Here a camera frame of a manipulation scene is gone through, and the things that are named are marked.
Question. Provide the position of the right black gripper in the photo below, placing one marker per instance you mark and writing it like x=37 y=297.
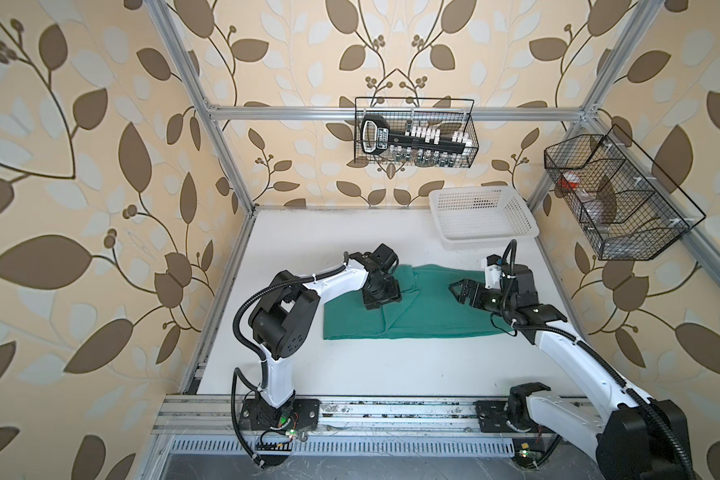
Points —
x=477 y=288

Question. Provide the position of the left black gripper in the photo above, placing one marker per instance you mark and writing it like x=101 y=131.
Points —
x=394 y=295

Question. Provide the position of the green trousers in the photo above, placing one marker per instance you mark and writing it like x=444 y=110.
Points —
x=427 y=310

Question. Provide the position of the white plastic laundry basket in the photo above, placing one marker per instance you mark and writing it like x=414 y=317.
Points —
x=471 y=217

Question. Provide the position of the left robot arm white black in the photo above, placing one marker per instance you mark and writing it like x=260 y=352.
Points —
x=275 y=322

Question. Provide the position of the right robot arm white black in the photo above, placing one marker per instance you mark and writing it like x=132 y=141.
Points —
x=630 y=435

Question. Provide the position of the red capped item in basket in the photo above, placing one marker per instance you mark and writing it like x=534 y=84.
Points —
x=569 y=181

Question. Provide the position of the black handheld tool in basket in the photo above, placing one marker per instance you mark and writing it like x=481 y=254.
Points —
x=376 y=137

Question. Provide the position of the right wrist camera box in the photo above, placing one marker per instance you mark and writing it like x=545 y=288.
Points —
x=493 y=271

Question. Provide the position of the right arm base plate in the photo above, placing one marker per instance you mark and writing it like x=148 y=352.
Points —
x=492 y=417

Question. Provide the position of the back black wire basket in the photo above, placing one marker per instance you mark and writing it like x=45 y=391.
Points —
x=415 y=131

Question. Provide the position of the black wire basket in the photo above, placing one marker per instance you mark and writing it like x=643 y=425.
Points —
x=629 y=207
x=415 y=131

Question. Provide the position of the right black wire basket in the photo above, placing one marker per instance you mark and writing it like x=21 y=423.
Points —
x=629 y=207

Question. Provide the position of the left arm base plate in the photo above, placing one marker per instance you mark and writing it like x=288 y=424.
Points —
x=296 y=414

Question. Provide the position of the aluminium front rail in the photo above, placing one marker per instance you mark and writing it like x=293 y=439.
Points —
x=360 y=426

